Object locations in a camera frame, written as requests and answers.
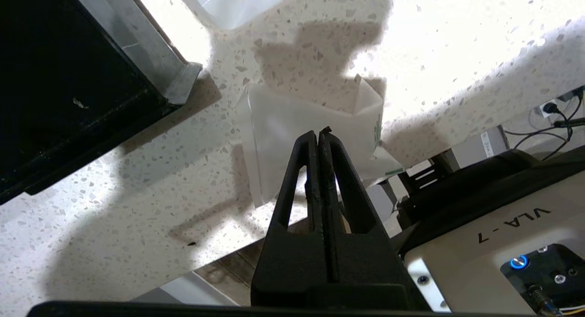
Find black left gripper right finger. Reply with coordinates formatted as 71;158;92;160
319;127;414;308

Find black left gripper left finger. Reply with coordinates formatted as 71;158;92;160
251;131;328;306

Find white plastic wrapper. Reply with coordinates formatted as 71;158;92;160
235;74;404;209

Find black tray with toiletry packets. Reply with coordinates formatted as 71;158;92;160
0;0;204;206

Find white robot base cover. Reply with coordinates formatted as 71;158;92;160
403;171;585;315

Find black robot chassis shell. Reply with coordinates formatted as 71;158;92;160
397;146;585;254

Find white power strip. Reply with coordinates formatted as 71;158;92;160
534;98;565;120

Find white ceramic sink basin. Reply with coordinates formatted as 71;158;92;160
176;0;300;31

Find black floor cables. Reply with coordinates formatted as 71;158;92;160
503;86;585;162

